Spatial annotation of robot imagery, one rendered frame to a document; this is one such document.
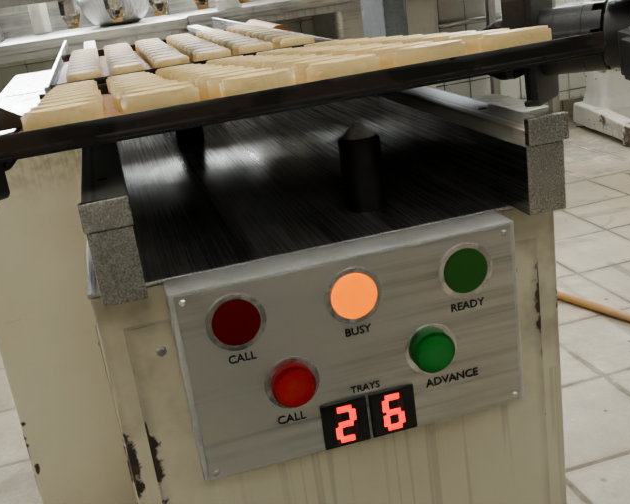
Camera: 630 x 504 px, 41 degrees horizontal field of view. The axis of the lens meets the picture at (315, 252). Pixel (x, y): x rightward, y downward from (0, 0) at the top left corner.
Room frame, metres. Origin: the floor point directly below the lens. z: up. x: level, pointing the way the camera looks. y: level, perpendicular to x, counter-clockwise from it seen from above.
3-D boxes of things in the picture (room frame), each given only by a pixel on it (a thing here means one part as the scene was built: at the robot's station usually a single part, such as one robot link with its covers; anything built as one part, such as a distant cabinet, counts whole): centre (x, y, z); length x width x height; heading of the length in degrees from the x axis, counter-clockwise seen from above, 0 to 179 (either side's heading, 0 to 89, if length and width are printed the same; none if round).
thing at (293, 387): (0.51, 0.03, 0.76); 0.03 x 0.02 x 0.03; 102
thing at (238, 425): (0.54, -0.02, 0.77); 0.24 x 0.04 x 0.14; 102
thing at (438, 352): (0.53, -0.07, 0.76); 0.03 x 0.02 x 0.03; 102
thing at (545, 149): (1.53, 0.05, 0.87); 2.01 x 0.03 x 0.07; 12
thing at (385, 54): (0.65, -0.09, 0.95); 0.05 x 0.05 x 0.02
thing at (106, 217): (1.47, 0.33, 0.87); 2.01 x 0.03 x 0.07; 12
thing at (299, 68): (0.64, -0.03, 0.95); 0.05 x 0.05 x 0.02
